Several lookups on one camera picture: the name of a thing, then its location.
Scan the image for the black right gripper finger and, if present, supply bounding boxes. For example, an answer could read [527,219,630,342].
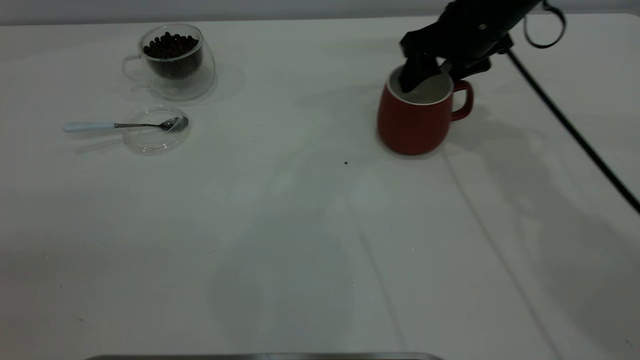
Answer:
[398,54,442,94]
[449,56,493,82]

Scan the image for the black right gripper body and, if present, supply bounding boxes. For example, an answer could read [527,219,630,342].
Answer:
[399,0,543,66]

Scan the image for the red ceramic mug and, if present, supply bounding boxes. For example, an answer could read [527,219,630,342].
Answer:
[377,64,474,156]

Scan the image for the dark coffee beans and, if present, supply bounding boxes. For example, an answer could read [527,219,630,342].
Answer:
[143,32,203,80]

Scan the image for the metal spoon with white handle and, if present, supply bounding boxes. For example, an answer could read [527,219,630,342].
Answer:
[63,116,190,134]

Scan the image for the clear round glass lid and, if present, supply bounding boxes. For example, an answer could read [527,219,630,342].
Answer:
[122,104,192,156]

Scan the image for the looped black cable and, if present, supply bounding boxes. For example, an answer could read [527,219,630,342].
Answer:
[523,0,567,50]

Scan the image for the straight black cable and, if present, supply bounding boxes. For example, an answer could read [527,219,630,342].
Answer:
[506,48,640,215]

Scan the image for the clear double-wall glass cup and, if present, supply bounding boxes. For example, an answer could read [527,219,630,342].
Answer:
[122,23,217,101]

